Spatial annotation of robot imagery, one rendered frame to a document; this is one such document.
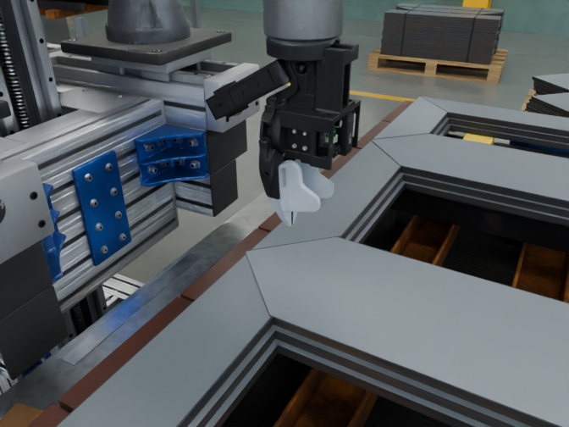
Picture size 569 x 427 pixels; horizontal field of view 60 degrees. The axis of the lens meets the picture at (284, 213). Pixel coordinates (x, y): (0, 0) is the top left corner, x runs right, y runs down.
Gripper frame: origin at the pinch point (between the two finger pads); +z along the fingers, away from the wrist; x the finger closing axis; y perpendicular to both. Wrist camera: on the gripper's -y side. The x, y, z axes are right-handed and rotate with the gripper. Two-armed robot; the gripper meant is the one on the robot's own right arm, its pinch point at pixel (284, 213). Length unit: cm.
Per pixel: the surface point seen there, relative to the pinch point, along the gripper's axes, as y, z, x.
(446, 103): 2, 7, 75
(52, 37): -438, 68, 301
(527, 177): 23.6, 7.2, 41.1
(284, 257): -0.6, 7.0, 0.9
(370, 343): 14.4, 7.1, -7.9
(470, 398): 24.5, 8.0, -9.2
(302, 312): 6.2, 7.1, -7.1
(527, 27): -31, 86, 709
